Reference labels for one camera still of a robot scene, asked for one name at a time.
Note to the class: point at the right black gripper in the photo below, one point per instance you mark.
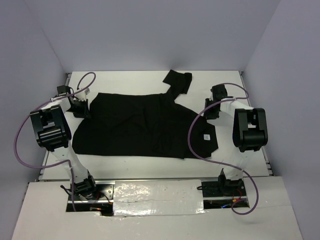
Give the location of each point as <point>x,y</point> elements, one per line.
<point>210,116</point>

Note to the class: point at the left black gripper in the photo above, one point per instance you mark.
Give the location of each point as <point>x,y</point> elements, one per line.
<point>85,113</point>

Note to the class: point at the black long sleeve shirt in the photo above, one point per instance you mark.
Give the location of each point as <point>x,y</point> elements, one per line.
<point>151,125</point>

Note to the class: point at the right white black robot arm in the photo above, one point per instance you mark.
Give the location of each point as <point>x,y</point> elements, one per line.
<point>249,135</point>

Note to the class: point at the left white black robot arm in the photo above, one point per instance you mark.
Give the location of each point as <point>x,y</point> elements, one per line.
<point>81,180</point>

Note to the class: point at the shiny silver tape sheet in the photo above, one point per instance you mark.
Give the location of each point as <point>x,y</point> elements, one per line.
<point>157,198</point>

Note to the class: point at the white foam front board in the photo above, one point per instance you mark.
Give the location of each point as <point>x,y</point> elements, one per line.
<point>43,216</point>

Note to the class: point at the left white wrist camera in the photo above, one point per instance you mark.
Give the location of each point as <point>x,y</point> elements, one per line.
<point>82,96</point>

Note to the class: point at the left aluminium table rail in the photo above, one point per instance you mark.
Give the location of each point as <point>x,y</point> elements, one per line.
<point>65,82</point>

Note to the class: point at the aluminium table rail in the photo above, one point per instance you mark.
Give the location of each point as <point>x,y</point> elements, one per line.
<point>252,104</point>
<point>65,82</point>

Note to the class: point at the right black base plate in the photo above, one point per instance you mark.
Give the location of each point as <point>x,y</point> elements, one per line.
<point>212,190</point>

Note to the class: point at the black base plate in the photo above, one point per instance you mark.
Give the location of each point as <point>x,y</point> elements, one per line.
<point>104,191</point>
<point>212,190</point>

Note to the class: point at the right aluminium table rail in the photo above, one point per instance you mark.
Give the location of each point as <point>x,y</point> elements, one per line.
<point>252,104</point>

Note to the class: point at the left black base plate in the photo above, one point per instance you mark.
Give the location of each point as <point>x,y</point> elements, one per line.
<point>104,191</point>

